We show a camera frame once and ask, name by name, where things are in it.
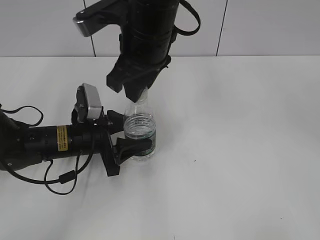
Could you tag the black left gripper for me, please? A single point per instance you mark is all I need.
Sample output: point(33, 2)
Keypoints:
point(94, 137)

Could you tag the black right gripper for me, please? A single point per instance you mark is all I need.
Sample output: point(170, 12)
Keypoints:
point(140, 54)

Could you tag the clear Cestbon water bottle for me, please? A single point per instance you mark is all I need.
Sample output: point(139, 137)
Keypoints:
point(140, 124)

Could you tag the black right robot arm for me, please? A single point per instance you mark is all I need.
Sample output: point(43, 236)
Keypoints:
point(153, 17)

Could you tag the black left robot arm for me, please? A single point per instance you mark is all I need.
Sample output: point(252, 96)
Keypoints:
point(23, 145)

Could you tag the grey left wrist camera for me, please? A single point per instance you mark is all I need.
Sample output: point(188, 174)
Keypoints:
point(88, 106)

